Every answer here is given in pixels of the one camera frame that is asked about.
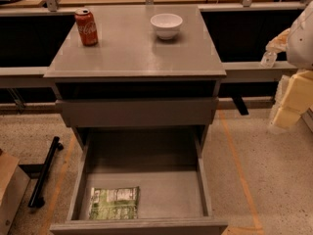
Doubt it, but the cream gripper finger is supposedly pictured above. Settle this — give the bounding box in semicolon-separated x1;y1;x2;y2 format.
271;70;313;129
265;28;290;54

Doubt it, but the green jalapeno chip bag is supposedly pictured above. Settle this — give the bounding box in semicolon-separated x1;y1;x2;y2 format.
88;187;140;220

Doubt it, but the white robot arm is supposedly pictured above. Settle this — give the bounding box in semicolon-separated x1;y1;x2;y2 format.
266;2;313;133

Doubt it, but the grey drawer cabinet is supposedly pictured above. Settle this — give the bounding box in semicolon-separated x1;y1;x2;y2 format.
45;5;226;145

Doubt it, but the open grey middle drawer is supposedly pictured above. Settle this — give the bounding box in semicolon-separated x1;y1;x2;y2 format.
50;127;228;235

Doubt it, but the closed grey top drawer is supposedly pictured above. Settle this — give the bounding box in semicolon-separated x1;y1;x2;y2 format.
56;98;218;127

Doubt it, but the clear sanitizer pump bottle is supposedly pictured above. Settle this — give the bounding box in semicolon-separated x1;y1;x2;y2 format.
260;51;277;68

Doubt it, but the white ceramic bowl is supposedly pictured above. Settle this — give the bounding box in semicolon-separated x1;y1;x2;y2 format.
151;14;183;40

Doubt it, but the red cola can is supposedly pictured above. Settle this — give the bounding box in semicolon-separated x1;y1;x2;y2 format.
74;8;98;46

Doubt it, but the black metal bar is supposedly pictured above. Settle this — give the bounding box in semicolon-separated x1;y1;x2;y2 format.
27;136;64;209

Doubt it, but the brown cardboard box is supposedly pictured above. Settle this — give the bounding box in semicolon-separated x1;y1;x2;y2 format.
0;152;29;235

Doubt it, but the grey metal rail frame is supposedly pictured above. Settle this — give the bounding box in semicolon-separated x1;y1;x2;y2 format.
1;7;295;99

